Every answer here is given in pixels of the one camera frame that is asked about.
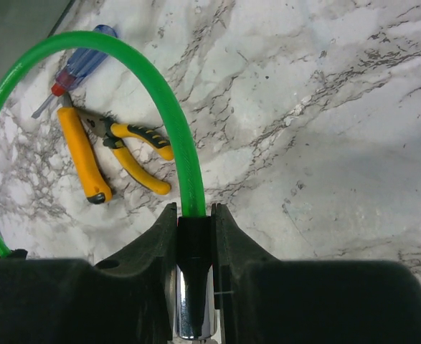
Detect green cable lock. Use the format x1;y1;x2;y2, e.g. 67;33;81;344
0;31;213;340

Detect green plastic toolbox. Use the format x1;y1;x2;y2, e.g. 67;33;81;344
0;0;73;80

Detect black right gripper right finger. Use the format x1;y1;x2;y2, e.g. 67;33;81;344
211;204;421;343

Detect yellow handled pliers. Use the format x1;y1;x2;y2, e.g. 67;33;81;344
62;91;175;196

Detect blue red screwdriver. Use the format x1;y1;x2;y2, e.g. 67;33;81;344
31;24;118;120

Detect orange utility knife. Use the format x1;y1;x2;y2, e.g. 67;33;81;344
57;105;113;204

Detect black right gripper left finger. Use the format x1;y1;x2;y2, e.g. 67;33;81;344
0;203;177;343

